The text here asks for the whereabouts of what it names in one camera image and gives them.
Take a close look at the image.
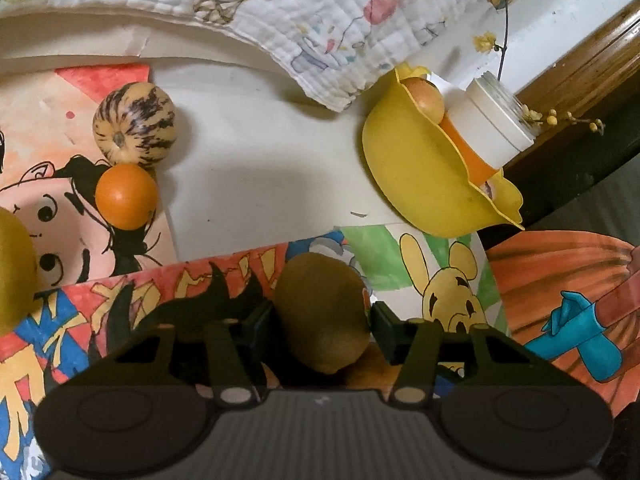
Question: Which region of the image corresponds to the cartoon face watercolor drawing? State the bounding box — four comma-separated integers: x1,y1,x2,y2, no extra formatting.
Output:
0,62,178,286

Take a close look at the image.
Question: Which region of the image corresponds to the yellow bear drawing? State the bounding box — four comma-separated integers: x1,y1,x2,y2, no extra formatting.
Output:
332,220,511,396

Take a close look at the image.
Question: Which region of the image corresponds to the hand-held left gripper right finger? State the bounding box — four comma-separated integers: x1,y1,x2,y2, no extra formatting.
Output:
371,302,538,407

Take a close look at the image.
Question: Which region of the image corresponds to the colourful orange blue drawing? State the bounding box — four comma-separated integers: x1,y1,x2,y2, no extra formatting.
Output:
0,240,361,480

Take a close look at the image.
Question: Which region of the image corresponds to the orange plastic cup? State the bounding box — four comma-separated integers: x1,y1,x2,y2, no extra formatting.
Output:
440,112,503,186

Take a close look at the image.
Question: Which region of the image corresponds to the white plastic jar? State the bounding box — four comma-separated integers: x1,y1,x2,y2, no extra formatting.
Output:
447,74,543,167

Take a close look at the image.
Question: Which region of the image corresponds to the yellow plastic bowl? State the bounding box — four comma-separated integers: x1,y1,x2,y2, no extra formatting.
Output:
362,65,525,237

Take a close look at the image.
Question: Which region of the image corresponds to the white printed bear blanket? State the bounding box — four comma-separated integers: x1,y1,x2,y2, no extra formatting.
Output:
0,0,591,112

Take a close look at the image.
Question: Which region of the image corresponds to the brown wooden furniture frame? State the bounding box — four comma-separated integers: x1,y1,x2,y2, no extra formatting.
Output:
515,0,640,181

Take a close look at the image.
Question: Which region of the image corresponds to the twig with yellow berries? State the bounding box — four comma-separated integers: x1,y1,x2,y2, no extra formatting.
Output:
472,0,606,136

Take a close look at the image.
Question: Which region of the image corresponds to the white paper sheet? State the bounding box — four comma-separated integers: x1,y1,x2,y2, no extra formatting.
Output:
0,55,401,263

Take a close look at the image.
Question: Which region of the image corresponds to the orange drawing with blue glove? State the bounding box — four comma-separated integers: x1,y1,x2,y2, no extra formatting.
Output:
485,230,640,416

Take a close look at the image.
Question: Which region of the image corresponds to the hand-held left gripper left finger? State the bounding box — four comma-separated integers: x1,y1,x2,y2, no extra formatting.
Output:
107,302,275,408

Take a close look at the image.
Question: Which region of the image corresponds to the striped pepino melon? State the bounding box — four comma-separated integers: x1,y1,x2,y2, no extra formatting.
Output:
92,82,176,166

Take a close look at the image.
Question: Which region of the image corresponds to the yellow-green round fruit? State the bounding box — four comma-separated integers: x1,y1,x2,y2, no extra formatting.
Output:
0,207,38,336

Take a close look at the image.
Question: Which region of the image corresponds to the brown kiwi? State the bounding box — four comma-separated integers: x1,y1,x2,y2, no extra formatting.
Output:
274,254,372,375

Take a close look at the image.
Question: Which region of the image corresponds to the small brown round fruit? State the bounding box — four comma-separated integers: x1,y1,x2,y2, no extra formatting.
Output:
402,76,445,120

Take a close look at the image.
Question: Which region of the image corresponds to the orange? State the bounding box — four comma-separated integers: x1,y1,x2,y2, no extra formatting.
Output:
95,164,159,231

